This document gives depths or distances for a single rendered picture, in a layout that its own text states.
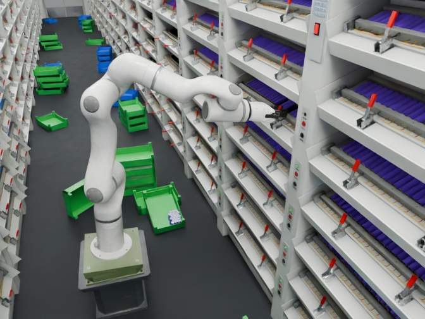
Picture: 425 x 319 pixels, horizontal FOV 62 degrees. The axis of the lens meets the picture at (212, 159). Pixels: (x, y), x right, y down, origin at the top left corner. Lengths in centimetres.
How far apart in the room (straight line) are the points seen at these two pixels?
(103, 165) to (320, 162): 82
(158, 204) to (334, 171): 152
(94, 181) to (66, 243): 100
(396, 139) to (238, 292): 129
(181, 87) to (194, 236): 126
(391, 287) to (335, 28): 73
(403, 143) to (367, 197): 21
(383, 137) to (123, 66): 84
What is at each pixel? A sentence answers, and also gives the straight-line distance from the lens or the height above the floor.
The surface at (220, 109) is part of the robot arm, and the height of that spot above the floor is 109.
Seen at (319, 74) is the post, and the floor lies 125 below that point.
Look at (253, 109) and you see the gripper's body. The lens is 130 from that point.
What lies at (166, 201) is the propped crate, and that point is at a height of 7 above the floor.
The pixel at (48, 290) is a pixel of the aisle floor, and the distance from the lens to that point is 220.
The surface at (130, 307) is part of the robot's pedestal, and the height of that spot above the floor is 3.
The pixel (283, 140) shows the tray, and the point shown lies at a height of 95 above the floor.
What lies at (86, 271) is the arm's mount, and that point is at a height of 36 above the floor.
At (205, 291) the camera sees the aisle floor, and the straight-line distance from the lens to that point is 201.
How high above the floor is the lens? 157
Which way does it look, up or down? 31 degrees down
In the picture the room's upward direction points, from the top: straight up
